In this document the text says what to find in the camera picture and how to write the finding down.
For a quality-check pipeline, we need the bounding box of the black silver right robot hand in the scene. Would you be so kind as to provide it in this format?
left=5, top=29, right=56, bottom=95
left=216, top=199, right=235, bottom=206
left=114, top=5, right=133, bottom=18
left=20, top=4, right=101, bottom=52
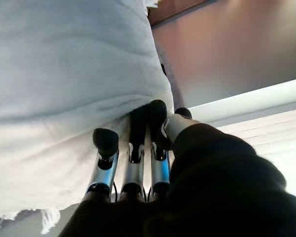
left=59, top=98, right=296, bottom=237

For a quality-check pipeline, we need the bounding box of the white fringed cushion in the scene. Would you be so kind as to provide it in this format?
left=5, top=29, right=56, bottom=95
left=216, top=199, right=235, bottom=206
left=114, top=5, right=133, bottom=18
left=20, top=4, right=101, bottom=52
left=0, top=0, right=175, bottom=235

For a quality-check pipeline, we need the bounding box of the glossy brown cabinet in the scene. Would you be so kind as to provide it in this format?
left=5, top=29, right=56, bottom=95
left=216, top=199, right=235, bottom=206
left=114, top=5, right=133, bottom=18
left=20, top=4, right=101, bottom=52
left=148, top=0, right=296, bottom=108

